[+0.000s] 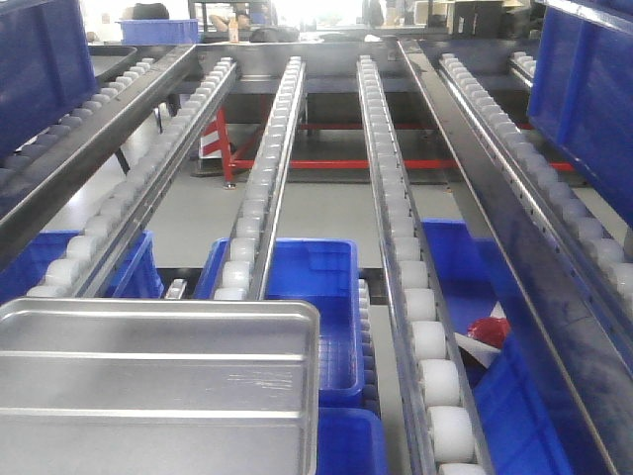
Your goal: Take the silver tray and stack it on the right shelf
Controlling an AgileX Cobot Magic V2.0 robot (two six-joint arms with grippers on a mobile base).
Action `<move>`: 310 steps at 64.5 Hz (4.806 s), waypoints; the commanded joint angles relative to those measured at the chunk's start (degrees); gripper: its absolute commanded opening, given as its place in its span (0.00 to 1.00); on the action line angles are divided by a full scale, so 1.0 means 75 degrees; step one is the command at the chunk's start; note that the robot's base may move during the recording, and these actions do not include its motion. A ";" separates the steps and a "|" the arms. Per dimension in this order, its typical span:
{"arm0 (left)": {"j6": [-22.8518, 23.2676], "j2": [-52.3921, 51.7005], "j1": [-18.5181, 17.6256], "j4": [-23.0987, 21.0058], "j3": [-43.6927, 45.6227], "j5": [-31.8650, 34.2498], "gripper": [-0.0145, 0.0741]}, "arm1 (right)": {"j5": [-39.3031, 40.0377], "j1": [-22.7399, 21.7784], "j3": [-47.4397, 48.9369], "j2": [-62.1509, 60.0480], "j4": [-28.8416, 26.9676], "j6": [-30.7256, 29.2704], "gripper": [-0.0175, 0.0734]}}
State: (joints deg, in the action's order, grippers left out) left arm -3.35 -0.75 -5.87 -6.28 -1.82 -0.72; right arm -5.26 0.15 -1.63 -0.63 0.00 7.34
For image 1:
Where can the silver ribbed metal tray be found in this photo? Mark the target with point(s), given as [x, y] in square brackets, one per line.
[110, 386]

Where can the dark grey tray far left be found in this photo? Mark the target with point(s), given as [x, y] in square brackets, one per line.
[111, 61]

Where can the blue bin lower middle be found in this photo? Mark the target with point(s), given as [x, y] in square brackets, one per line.
[324, 272]

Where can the blue bin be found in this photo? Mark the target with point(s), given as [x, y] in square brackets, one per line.
[136, 278]
[350, 441]
[581, 102]
[474, 278]
[46, 69]
[324, 272]

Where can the middle roller track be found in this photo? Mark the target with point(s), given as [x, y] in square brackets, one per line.
[245, 268]

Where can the red white striped barrier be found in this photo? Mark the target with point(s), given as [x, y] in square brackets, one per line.
[214, 142]

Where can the lower level roller track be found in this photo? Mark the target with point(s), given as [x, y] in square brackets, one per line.
[370, 393]

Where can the steel rear cross beam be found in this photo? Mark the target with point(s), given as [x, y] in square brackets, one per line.
[330, 67]

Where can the blue bin lower left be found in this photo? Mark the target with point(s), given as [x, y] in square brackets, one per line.
[136, 278]

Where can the blue bin bottom middle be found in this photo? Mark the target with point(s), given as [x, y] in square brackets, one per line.
[350, 441]

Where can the red bag in bin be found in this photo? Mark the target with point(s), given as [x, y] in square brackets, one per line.
[490, 330]

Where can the orange drink bottle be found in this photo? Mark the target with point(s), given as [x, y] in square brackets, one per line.
[233, 30]

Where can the blue crate in background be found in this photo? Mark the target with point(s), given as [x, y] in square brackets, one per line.
[160, 32]

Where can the far right roller track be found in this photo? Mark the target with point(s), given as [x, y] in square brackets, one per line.
[523, 66]

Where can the blue bin lower right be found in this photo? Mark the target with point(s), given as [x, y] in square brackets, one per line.
[474, 278]

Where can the blue bin upper right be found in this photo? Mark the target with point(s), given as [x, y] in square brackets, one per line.
[581, 102]

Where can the far left roller track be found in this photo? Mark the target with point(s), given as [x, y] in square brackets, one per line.
[16, 162]

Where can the blue bin upper left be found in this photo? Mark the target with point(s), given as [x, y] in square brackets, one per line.
[46, 69]

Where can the red metal floor frame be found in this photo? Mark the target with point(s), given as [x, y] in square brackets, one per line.
[330, 143]

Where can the left steel divider rail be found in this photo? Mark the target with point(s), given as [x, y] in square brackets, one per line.
[30, 198]

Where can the steel divider rail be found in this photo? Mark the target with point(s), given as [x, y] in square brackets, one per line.
[573, 328]
[30, 198]

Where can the right steel divider rail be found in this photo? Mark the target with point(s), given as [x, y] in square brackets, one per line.
[573, 328]

